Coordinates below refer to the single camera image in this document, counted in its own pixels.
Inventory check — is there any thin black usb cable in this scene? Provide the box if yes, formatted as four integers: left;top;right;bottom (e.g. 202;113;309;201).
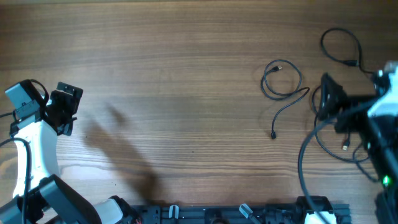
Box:
260;58;310;140
310;85;380;183

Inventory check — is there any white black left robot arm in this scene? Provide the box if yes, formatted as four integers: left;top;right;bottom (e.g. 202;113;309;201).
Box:
1;79;142;223

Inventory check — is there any black right camera cable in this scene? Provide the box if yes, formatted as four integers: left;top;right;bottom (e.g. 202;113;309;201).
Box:
297;99;377;224

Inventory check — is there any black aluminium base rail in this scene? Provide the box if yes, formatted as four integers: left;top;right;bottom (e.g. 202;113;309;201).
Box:
130;203;352;224

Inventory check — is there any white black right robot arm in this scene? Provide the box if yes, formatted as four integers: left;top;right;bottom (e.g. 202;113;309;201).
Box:
298;60;397;223

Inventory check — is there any thick black cable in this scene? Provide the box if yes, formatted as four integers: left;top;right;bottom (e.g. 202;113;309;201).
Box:
320;27;377;75

